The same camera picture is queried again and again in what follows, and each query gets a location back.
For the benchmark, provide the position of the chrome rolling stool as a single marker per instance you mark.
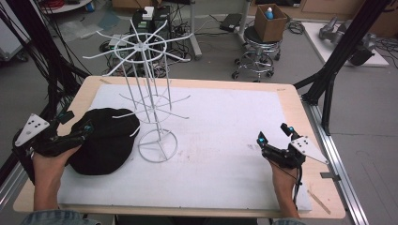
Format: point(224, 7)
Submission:
point(256, 59)

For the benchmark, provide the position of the denim left sleeve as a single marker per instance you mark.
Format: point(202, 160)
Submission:
point(56, 218)

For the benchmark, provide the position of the cardboard box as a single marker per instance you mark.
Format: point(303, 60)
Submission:
point(270, 29)

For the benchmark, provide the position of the blue bottle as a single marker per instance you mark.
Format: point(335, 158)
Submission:
point(269, 14)

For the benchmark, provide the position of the person's right hand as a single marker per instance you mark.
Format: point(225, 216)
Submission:
point(283, 178)

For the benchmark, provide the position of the black metal frame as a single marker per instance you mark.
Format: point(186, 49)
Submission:
point(40, 47)
point(344, 47)

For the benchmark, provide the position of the person's left hand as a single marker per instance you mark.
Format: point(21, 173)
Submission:
point(50, 167)

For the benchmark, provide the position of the aluminium rail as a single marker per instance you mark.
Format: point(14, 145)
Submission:
point(339, 178)

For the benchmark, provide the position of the black hat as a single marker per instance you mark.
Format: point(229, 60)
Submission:
point(103, 150)

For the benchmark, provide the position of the grey metal stand leg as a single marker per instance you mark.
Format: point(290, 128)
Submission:
point(194, 34)

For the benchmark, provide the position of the black computer tower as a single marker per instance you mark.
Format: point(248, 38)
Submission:
point(162, 18)

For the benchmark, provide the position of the white foam mat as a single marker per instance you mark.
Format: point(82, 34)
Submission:
point(219, 140)

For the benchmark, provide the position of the grey tape piece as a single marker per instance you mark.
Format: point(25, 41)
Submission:
point(327, 175)

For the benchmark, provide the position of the wooden stick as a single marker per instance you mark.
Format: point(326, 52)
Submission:
point(319, 202)

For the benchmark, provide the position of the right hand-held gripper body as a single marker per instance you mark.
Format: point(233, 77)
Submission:
point(286, 155)

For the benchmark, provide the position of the black flat device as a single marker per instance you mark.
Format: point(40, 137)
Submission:
point(231, 22)

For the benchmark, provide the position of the round white table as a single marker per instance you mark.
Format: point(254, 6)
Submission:
point(65, 6)

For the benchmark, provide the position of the white floor board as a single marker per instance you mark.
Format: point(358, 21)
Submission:
point(316, 40)

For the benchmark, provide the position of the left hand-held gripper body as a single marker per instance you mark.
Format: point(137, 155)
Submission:
point(31, 128)

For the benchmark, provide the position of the grey robot part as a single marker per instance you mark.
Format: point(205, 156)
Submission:
point(359, 43)

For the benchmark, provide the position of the denim sleeve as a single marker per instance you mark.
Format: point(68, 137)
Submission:
point(56, 218)
point(289, 222)

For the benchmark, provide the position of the denim right sleeve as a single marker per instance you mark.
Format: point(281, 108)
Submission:
point(289, 222)

